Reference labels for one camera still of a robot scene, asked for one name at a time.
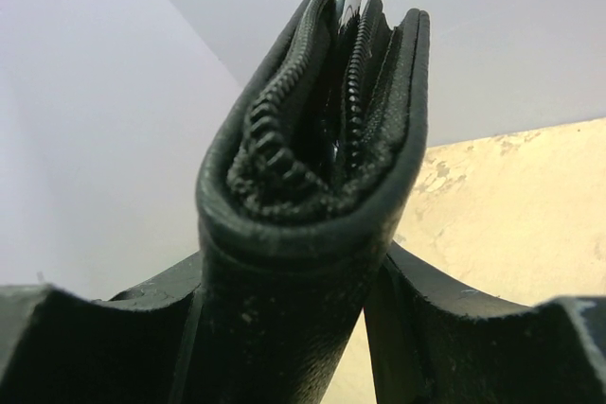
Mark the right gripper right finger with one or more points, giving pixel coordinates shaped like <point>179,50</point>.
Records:
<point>433,339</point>

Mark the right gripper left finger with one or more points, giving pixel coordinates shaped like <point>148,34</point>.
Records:
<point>135,348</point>

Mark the black zip tool case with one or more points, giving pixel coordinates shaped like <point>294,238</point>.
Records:
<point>298,198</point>

